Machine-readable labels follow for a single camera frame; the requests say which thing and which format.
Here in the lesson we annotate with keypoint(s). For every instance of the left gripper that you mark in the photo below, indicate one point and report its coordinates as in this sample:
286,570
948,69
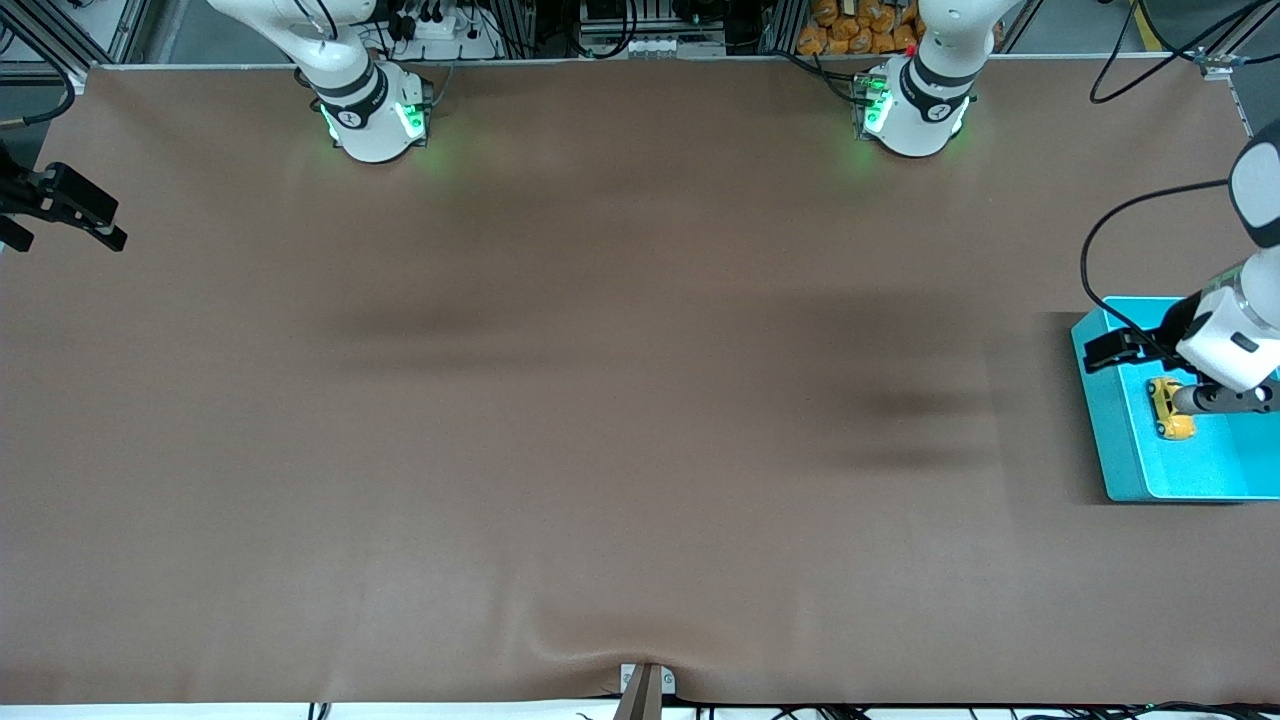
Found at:
1166,332

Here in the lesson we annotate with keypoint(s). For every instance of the yellow beetle toy car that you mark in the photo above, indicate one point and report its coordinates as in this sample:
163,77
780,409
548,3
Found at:
1168,420

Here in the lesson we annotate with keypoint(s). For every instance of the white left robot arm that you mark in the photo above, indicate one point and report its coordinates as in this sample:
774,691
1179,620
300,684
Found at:
915,100

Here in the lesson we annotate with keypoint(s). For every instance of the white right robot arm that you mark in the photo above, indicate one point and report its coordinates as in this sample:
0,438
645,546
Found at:
375,120

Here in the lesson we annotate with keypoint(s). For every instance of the teal plastic bin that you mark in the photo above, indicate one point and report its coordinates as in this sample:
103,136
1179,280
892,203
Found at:
1180,470

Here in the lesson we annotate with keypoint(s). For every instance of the white power strip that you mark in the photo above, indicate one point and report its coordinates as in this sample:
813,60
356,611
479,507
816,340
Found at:
440,28

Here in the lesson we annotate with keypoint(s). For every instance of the orange snack packets pile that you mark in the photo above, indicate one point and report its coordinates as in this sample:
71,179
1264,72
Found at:
850,35

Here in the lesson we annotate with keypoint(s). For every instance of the brown table mat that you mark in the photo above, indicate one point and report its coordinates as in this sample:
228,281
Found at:
640,450

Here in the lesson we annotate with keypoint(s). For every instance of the white connector block row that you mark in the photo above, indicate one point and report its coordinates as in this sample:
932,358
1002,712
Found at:
650,46

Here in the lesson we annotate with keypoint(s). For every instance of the brown tapered bar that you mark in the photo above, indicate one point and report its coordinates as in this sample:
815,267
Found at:
640,700

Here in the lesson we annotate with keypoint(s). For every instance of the small metal bracket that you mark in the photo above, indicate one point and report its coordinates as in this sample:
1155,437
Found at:
627,680

